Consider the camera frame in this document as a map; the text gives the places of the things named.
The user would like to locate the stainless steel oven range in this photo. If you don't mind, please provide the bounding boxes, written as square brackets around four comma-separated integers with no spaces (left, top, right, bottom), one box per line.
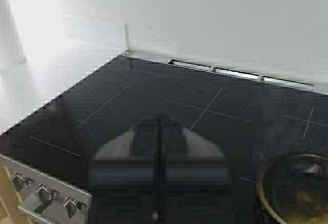
[0,49,328,224]

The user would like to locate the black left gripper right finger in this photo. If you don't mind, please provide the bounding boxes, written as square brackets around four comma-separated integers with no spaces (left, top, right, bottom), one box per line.
[159,116,232,223]

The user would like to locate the dark steel frying pan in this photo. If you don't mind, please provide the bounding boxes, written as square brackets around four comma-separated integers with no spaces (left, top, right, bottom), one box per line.
[254,153,327,223]

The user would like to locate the light wood cabinet drawer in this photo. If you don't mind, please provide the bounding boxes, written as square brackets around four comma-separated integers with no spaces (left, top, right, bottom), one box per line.
[1,165,33,223]

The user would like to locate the left silver stove knob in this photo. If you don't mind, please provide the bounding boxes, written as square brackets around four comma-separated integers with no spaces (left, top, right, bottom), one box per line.
[9,172,34,192]

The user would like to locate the right silver stove knob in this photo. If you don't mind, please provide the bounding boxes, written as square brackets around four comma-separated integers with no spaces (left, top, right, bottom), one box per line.
[61,196,87,218]

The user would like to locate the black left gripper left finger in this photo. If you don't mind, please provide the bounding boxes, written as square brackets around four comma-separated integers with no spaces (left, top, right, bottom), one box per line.
[88,115,161,223]

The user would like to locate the black glass stove cooktop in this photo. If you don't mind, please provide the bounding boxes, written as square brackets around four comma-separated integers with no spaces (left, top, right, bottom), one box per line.
[0,54,328,224]

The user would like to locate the silver stove knob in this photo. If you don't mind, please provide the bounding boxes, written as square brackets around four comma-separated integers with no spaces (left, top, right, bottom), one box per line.
[34,184,59,207]
[61,196,87,218]
[9,172,34,192]

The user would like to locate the middle silver stove knob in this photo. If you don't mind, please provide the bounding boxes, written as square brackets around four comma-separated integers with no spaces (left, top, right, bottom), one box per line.
[34,184,59,207]

